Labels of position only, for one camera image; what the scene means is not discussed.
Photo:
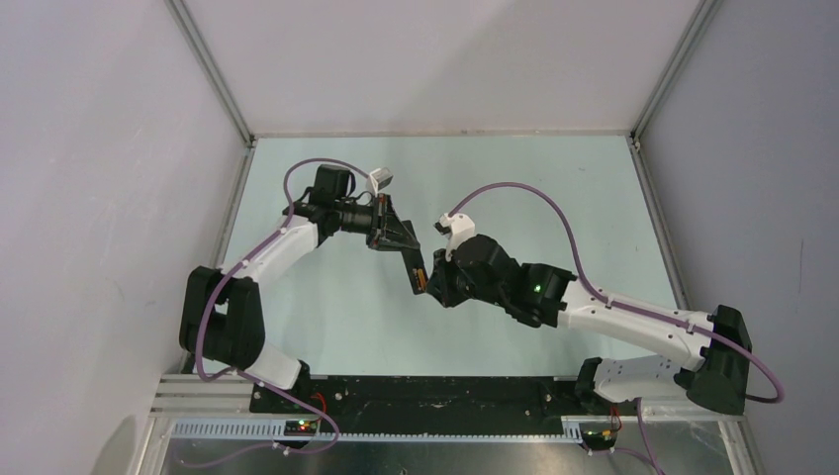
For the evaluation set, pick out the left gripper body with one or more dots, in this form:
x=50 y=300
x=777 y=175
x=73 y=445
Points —
x=380 y=212

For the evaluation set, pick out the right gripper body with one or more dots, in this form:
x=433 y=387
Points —
x=455 y=287

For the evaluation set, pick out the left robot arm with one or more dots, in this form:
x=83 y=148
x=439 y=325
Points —
x=222 y=317

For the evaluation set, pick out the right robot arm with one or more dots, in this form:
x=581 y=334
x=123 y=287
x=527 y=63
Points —
x=700 y=356

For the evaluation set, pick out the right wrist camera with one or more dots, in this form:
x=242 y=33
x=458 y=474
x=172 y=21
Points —
x=457 y=228

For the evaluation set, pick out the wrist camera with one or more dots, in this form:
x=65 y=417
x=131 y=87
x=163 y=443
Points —
x=457 y=228
x=378 y=179

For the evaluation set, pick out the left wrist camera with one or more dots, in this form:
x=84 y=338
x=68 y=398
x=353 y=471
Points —
x=378 y=179

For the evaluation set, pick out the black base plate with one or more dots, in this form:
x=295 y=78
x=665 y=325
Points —
x=441 y=405

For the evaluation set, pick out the white cable duct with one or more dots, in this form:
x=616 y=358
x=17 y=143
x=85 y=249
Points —
x=282 y=430

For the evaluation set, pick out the aluminium frame rail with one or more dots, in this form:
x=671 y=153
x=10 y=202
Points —
x=191 y=32

